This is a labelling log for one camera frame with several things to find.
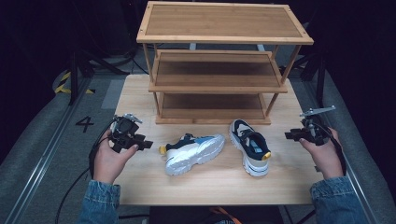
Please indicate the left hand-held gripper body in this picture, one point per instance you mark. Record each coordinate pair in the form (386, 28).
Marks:
(124, 132)

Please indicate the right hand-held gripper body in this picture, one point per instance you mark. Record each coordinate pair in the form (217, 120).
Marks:
(314, 130)

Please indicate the white and navy sneaker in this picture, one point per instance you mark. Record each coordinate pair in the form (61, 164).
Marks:
(252, 146)
(193, 152)

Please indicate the wooden three-tier shoe rack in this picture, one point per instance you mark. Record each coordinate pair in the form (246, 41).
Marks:
(218, 21)

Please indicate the person's right hand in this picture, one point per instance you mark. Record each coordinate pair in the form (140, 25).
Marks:
(325, 158)

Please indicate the person's left hand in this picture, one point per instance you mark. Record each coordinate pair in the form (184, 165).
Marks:
(107, 161)

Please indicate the black metal stand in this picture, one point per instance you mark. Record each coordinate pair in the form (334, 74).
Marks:
(320, 81)
(74, 81)

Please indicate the yellow and black striped tape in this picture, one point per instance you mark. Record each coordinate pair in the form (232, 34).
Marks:
(62, 88)

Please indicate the metal floor rail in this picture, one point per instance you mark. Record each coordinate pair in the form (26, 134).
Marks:
(361, 193)
(43, 155)

